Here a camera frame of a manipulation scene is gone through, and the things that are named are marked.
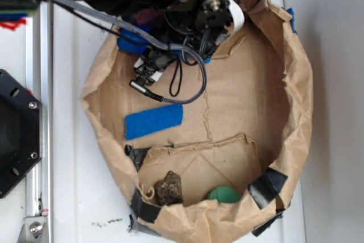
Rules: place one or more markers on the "blue sponge strip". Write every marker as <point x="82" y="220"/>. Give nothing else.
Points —
<point x="153" y="120"/>

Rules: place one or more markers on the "brown rock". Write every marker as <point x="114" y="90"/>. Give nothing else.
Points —
<point x="169" y="191"/>

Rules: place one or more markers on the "green ball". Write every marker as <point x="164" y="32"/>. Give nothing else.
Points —
<point x="224" y="194"/>

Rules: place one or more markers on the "black tape front right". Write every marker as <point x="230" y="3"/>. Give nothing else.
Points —
<point x="139" y="208"/>

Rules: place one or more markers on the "brown paper bag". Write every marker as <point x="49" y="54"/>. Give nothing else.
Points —
<point x="255" y="114"/>

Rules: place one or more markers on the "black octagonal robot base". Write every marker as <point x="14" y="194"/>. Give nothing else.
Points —
<point x="20" y="132"/>

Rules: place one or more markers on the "black tape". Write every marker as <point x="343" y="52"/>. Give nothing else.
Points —
<point x="264" y="190"/>
<point x="139" y="208"/>

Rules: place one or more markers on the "blue tape strip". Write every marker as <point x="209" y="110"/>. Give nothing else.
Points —
<point x="293" y="19"/>

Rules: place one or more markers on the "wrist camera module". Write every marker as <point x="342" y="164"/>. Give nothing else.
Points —
<point x="150" y="67"/>

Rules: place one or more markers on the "black tape front left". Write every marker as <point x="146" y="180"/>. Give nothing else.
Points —
<point x="264" y="190"/>

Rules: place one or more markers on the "metal corner bracket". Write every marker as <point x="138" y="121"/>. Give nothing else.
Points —
<point x="34" y="230"/>

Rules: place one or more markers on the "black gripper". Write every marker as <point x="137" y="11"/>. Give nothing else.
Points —
<point x="202" y="24"/>

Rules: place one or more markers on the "aluminium frame rail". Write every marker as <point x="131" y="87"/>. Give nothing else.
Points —
<point x="39" y="80"/>

